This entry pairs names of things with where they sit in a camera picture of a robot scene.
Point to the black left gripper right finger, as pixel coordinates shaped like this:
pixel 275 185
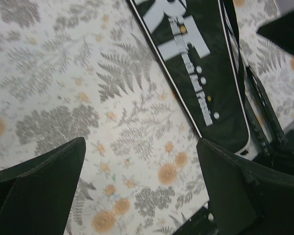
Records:
pixel 246 198

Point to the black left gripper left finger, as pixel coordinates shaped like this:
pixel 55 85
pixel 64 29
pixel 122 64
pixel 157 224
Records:
pixel 36 195

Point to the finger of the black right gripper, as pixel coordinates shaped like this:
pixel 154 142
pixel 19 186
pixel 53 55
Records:
pixel 280 31

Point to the black racket cover bag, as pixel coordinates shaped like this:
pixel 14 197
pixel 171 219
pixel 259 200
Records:
pixel 196 44

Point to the black badminton racket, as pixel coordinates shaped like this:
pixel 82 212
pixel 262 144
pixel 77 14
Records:
pixel 278 146

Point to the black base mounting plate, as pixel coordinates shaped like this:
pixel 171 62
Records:
pixel 201 223

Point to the floral tablecloth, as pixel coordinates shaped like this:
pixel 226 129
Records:
pixel 83 68

